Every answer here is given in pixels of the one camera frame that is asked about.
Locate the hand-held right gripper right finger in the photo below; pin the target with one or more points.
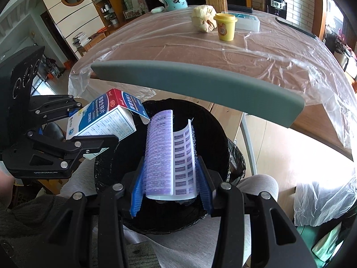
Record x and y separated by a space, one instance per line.
205 192

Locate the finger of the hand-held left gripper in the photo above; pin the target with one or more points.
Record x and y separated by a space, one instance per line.
69 145
55 106

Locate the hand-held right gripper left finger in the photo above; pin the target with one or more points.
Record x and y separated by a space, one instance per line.
136 198

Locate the blue and white medicine box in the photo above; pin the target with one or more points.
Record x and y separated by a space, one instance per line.
100 122

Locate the purple pill blister pack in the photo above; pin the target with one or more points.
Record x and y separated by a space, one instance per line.
159 156

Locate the black lined trash bin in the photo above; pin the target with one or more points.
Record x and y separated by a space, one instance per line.
212 134

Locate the person's left forearm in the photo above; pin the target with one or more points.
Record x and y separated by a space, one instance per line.
5 185

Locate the person's light grey trousers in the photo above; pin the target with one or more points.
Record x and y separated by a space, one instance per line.
173 245

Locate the stack of books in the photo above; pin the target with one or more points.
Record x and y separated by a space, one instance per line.
81 39

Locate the small wooden side table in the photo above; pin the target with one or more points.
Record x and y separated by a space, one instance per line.
93 36

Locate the clear plastic bag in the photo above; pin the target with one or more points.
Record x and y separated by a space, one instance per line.
323 201

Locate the green packet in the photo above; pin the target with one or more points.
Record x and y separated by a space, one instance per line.
320 243

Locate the giraffe picture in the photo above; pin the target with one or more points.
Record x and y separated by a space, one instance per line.
138 2

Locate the white earbuds case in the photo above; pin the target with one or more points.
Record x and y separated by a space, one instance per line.
157 9

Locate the teal butterfly mug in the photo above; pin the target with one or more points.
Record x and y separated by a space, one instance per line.
175 1

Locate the yellow lidded plastic cup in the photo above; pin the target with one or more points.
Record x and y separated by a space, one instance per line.
226 28

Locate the crumpled cream paper ball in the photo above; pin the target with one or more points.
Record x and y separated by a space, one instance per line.
202 18

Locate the white and teal flat box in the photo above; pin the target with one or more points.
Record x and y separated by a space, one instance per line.
248 22

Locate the brown cardboard box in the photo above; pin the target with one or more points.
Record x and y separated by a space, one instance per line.
217 4

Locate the grey bag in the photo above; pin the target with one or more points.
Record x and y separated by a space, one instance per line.
343 53

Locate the black coffee machine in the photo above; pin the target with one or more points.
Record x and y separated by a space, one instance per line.
274 4

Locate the floral picture frame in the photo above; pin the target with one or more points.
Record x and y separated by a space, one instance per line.
132 14

